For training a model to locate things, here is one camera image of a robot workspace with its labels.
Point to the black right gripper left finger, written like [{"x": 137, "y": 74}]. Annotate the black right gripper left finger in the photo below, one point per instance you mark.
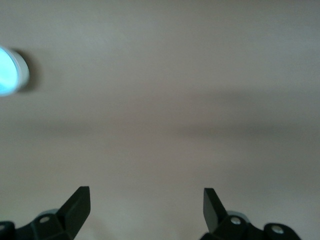
[{"x": 75, "y": 212}]

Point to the blue plastic bowl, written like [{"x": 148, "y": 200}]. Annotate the blue plastic bowl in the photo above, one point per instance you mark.
[{"x": 6, "y": 72}]

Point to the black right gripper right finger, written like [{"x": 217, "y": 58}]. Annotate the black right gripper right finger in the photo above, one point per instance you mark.
[{"x": 213, "y": 212}]

